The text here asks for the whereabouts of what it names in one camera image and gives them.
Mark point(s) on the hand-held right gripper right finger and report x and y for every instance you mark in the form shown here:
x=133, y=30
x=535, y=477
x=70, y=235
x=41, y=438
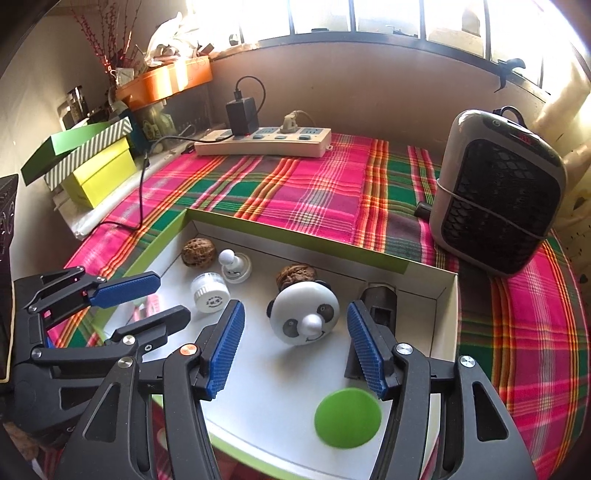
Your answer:
x=367, y=350

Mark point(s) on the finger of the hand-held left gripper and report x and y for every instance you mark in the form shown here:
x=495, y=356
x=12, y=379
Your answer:
x=124, y=288
x=157, y=325

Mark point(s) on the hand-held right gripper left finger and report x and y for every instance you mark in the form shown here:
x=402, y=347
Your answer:
x=226, y=350

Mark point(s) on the pink plastic toy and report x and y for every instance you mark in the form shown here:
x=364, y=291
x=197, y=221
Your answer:
x=147, y=308

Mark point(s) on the green white cardboard box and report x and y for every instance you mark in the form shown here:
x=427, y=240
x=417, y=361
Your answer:
x=277, y=369

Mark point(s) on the white round ribbed device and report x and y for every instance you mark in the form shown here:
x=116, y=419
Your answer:
x=210, y=295

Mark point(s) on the green mushroom massager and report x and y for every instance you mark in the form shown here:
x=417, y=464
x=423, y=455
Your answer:
x=346, y=417

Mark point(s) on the white panda face fan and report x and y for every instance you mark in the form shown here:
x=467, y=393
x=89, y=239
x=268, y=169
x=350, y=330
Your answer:
x=295, y=309

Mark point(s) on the white bulb-shaped toy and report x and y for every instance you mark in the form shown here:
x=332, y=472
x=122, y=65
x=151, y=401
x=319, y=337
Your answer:
x=227, y=257

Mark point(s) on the brown walnut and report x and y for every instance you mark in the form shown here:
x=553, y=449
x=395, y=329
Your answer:
x=198, y=251
x=295, y=274

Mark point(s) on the black rectangular device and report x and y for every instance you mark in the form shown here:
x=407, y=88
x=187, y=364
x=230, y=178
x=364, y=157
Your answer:
x=381, y=304

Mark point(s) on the white board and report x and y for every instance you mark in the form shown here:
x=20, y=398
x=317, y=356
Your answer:
x=87, y=221

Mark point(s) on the yellow-green box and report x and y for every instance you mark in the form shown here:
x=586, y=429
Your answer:
x=99, y=177

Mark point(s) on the green box lid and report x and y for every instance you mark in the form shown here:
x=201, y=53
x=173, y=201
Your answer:
x=60, y=145

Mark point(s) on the green patterned container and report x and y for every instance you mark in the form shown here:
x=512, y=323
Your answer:
x=159, y=124

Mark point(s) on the plaid tablecloth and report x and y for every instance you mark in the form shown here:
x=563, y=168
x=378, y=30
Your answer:
x=300, y=184

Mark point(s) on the glass jar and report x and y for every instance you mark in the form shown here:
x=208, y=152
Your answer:
x=76, y=104

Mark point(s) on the beige power strip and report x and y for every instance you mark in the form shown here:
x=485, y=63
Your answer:
x=258, y=146

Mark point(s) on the grey space heater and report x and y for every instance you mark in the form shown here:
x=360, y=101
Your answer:
x=498, y=194

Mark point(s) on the orange box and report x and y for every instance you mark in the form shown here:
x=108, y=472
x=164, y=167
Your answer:
x=161, y=83

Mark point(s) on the black charger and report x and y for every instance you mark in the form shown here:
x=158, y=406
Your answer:
x=242, y=115

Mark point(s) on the white plug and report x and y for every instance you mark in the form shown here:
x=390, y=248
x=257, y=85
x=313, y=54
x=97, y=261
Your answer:
x=290, y=123

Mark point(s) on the red berry branches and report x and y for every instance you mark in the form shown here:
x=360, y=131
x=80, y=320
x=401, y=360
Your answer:
x=104, y=50

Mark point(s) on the cream cushion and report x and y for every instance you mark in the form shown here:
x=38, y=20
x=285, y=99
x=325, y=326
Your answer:
x=577, y=207

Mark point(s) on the white plastic bag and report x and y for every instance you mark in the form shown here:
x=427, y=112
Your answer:
x=171, y=32

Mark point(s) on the window frame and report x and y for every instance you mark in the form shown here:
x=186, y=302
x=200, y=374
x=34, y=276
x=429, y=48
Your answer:
x=369, y=35

